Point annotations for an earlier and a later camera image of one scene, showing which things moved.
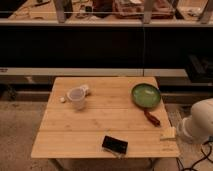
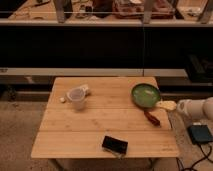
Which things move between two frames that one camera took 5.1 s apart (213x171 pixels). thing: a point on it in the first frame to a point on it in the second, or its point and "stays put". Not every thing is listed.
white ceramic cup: [77, 96] stays put
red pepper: [154, 120] stays put
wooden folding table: [104, 116] stays put
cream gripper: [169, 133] to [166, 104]
